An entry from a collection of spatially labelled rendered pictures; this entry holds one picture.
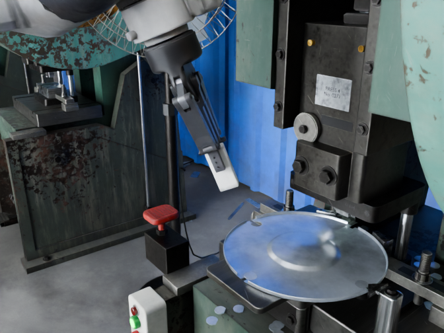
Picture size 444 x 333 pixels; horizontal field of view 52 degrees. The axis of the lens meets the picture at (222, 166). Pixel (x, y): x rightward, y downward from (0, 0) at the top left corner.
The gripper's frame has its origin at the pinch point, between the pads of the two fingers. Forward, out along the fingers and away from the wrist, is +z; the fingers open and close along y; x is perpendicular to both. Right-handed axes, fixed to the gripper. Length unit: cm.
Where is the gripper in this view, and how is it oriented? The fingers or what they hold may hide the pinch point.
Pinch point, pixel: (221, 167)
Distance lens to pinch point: 68.6
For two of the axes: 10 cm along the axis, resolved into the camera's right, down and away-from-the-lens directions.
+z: 3.6, 8.6, 3.5
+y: -0.8, 4.0, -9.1
